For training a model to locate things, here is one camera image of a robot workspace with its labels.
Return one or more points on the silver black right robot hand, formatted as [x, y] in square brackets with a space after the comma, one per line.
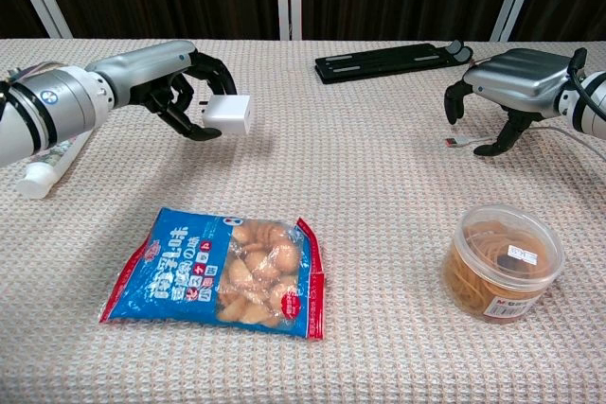
[521, 77]

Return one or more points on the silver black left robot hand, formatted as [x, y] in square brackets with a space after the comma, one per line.
[142, 73]

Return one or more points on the white charger block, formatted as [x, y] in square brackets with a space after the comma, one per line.
[227, 113]

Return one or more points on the black flat slotted plate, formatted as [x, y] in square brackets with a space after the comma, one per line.
[379, 61]

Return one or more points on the floral toothpaste tube white cap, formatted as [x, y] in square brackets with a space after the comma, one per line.
[35, 182]

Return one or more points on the clear rubber band tub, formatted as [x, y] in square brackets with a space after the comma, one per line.
[502, 262]

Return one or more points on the blue biscuit snack bag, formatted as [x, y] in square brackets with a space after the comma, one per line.
[189, 271]

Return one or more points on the beige waffle tablecloth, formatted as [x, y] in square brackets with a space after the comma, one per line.
[331, 177]

